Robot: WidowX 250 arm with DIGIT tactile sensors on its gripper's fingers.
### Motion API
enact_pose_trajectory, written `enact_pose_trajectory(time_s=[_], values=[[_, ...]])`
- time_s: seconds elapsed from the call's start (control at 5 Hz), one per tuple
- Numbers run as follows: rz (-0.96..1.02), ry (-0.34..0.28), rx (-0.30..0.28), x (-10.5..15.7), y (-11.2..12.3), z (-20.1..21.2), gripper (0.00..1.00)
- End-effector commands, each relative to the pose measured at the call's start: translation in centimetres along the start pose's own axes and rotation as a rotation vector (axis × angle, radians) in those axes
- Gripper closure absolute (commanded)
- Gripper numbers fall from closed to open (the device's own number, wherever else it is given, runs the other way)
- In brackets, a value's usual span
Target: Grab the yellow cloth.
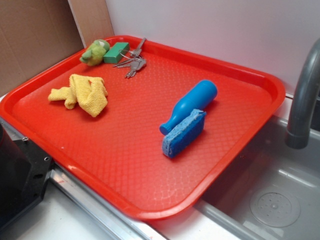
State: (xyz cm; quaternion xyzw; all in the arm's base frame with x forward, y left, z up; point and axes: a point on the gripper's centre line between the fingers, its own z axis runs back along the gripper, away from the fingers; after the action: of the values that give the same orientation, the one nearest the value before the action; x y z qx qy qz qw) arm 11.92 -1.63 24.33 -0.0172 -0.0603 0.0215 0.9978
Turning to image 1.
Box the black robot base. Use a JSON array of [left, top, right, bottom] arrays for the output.
[[0, 126, 53, 230]]

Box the yellow cloth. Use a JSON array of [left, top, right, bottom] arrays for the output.
[[48, 74, 108, 118]]

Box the blue sponge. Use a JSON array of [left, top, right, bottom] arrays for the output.
[[161, 109, 207, 159]]

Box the blue plastic bottle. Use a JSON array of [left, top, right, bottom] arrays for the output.
[[159, 79, 218, 135]]

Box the red plastic tray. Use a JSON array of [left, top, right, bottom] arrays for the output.
[[0, 41, 285, 221]]

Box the silver key bunch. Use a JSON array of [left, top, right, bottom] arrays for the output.
[[112, 37, 147, 79]]

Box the green rectangular block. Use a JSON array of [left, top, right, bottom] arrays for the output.
[[103, 42, 130, 64]]

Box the green plush toy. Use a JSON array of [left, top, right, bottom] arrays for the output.
[[79, 39, 110, 67]]

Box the grey plastic sink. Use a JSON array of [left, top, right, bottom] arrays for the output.
[[196, 117, 320, 240]]

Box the grey faucet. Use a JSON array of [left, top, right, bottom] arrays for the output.
[[285, 40, 320, 149]]

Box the brown cardboard panel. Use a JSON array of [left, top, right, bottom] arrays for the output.
[[0, 0, 114, 96]]

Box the silver metal rail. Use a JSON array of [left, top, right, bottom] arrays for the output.
[[0, 117, 153, 240]]

